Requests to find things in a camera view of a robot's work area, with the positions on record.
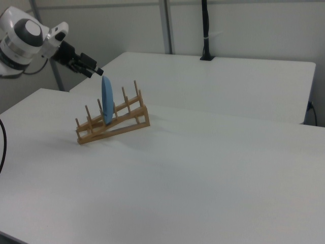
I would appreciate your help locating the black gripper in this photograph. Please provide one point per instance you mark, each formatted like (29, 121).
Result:
(66, 54)

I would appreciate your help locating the blue plate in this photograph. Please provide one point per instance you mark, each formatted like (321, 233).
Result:
(107, 101)

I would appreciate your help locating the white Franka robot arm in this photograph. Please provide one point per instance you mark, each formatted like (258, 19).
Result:
(23, 38)

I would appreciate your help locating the wooden plate rack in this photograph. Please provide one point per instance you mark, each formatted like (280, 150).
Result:
(119, 119)

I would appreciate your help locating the black pole with base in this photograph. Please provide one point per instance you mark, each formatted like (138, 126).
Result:
(206, 30)

